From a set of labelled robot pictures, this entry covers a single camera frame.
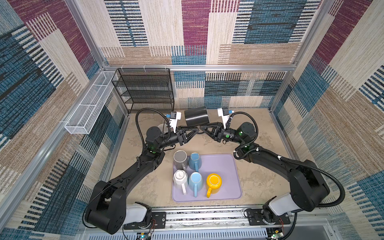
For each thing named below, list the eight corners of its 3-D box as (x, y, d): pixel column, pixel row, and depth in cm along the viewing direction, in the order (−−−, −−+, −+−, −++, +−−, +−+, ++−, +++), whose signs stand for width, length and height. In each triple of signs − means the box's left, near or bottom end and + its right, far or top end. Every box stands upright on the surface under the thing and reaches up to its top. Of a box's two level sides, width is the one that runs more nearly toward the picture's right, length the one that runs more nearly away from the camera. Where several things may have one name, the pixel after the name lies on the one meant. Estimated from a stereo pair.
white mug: (174, 194, 81) (172, 189, 74) (175, 176, 88) (173, 169, 80) (187, 194, 81) (187, 189, 74) (188, 176, 88) (187, 169, 80)
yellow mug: (206, 197, 81) (207, 192, 74) (205, 180, 87) (206, 173, 80) (220, 197, 81) (223, 192, 74) (219, 180, 87) (221, 173, 80)
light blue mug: (195, 197, 81) (195, 192, 74) (186, 182, 86) (185, 176, 79) (206, 190, 83) (207, 184, 76) (197, 175, 88) (197, 169, 81)
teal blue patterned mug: (186, 167, 92) (185, 159, 84) (193, 157, 96) (193, 149, 88) (196, 173, 89) (197, 166, 82) (203, 163, 93) (204, 155, 86)
